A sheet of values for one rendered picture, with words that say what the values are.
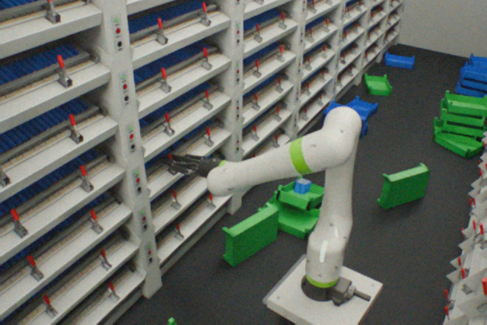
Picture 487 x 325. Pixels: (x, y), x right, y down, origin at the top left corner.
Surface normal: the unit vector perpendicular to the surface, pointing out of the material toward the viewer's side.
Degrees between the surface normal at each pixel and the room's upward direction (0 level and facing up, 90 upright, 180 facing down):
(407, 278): 0
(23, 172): 23
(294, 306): 3
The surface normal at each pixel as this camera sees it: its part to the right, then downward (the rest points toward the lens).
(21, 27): 0.34, -0.68
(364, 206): 0.01, -0.85
